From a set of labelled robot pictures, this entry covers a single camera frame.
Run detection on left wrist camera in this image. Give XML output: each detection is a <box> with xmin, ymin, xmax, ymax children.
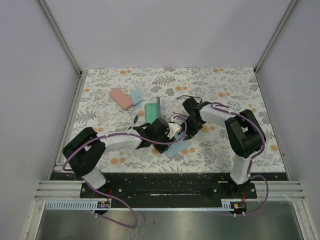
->
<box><xmin>167</xmin><ymin>122</ymin><xmax>182</xmax><ymax>139</ymax></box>

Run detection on left white cable duct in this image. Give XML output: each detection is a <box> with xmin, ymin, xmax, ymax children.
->
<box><xmin>45</xmin><ymin>200</ymin><xmax>111</xmax><ymax>211</ymax></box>

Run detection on blue cloth by pink case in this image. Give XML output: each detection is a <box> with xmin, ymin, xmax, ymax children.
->
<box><xmin>130</xmin><ymin>88</ymin><xmax>143</xmax><ymax>108</ymax></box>

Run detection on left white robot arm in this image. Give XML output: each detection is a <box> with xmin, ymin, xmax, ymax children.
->
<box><xmin>62</xmin><ymin>115</ymin><xmax>188</xmax><ymax>198</ymax></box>

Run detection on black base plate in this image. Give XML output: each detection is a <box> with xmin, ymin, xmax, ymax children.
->
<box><xmin>79</xmin><ymin>173</ymin><xmax>257</xmax><ymax>209</ymax></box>

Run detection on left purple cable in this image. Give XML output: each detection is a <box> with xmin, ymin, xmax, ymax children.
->
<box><xmin>62</xmin><ymin>117</ymin><xmax>188</xmax><ymax>229</ymax></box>

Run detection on blue cleaning cloth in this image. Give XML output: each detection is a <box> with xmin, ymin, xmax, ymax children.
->
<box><xmin>164</xmin><ymin>139</ymin><xmax>190</xmax><ymax>158</ymax></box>

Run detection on right white cable duct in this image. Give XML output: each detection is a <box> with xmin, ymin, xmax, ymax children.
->
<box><xmin>220</xmin><ymin>198</ymin><xmax>245</xmax><ymax>211</ymax></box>

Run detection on pink glasses case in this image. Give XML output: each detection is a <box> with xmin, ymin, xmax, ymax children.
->
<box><xmin>108</xmin><ymin>87</ymin><xmax>133</xmax><ymax>111</ymax></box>

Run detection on black sunglasses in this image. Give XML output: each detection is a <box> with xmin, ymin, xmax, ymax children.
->
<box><xmin>173</xmin><ymin>94</ymin><xmax>203</xmax><ymax>118</ymax></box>

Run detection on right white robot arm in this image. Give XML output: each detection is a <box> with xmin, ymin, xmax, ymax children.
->
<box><xmin>182</xmin><ymin>96</ymin><xmax>266</xmax><ymax>198</ymax></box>

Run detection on floral table mat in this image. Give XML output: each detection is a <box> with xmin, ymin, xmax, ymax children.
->
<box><xmin>70</xmin><ymin>67</ymin><xmax>285</xmax><ymax>173</ymax></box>

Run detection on blue-grey glasses case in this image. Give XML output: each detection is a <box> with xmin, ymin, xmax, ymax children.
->
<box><xmin>145</xmin><ymin>96</ymin><xmax>161</xmax><ymax>124</ymax></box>

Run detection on white cable duct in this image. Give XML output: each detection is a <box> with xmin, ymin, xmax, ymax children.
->
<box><xmin>220</xmin><ymin>198</ymin><xmax>245</xmax><ymax>211</ymax></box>
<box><xmin>45</xmin><ymin>200</ymin><xmax>111</xmax><ymax>211</ymax></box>

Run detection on white sunglasses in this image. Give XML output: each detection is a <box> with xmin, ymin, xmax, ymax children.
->
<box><xmin>125</xmin><ymin>110</ymin><xmax>139</xmax><ymax>130</ymax></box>

